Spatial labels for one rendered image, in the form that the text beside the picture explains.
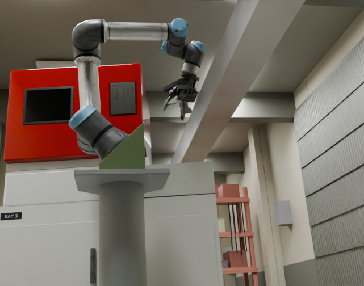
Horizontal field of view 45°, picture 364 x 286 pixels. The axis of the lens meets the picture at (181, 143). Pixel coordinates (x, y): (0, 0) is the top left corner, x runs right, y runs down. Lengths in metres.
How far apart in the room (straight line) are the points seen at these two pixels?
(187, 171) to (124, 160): 0.46
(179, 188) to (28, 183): 0.66
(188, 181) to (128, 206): 0.45
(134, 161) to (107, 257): 0.34
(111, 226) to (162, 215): 0.40
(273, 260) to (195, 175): 6.37
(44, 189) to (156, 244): 0.54
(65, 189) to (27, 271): 0.36
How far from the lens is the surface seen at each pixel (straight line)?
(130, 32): 1.90
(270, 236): 8.27
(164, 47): 2.04
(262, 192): 8.40
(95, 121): 1.67
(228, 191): 8.93
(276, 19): 3.86
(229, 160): 10.08
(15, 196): 2.05
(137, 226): 1.56
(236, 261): 8.72
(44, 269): 1.95
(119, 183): 1.57
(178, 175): 1.94
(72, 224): 1.95
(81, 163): 2.68
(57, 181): 2.01
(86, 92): 1.90
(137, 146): 1.57
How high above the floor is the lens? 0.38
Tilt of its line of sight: 20 degrees up
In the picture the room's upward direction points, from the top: 4 degrees counter-clockwise
